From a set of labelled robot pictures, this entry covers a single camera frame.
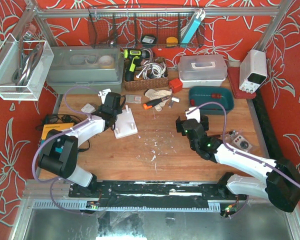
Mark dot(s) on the black wire wall basket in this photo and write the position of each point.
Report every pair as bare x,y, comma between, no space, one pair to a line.
125,24

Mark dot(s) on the orange teal power box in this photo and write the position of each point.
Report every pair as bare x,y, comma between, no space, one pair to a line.
55,126

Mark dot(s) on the red mat under supply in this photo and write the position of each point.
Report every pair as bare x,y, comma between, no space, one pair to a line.
233,74

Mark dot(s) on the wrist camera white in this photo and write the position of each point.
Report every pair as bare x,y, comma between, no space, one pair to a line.
103,93
193,113

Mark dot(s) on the bagged electronic module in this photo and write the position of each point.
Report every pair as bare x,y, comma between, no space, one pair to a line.
237,139

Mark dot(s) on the white peg fixture board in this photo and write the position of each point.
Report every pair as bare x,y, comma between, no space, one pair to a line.
125,124

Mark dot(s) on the white plug adapter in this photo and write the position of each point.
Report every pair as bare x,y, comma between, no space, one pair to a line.
88,108

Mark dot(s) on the black orange screwdriver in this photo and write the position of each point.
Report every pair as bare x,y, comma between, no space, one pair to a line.
152,103

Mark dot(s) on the grey plastic storage box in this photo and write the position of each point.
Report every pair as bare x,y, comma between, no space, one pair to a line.
97,68

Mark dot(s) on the white bench power supply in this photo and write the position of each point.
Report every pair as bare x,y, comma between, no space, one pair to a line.
252,71

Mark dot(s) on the white clear lidded case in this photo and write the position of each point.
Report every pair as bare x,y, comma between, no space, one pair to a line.
202,70

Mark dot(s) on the clear small parts packet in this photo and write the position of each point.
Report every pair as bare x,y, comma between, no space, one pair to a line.
133,99

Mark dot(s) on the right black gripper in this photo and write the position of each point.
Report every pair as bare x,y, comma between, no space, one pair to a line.
179,124

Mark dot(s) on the blue white booklet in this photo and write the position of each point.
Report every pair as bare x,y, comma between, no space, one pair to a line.
187,32

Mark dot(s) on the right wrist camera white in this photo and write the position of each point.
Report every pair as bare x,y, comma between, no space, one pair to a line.
193,113

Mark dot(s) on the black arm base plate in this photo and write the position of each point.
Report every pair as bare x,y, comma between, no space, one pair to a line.
156,194

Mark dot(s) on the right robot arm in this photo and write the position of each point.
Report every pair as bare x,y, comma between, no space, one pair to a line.
275,180

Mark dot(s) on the green black cordless drill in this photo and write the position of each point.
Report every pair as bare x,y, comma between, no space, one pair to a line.
134,57

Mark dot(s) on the teal plastic tray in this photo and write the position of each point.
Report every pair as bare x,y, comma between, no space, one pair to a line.
202,95

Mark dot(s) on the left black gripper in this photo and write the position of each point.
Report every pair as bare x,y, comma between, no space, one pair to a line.
107,110

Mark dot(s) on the clear acrylic hanging bin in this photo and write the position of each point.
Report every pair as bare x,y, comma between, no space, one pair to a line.
23,68

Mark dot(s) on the small metal bracket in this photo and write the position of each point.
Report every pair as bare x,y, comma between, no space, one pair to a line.
172,101

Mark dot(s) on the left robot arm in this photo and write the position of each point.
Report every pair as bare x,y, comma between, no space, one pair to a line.
89,151

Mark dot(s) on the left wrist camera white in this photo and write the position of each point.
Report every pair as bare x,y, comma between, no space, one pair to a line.
103,93

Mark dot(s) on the beige work glove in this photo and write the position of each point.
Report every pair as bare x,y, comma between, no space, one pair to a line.
153,94

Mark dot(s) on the wicker basket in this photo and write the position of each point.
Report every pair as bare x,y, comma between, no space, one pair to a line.
156,76

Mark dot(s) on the small red box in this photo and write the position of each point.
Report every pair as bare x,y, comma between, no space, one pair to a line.
175,85

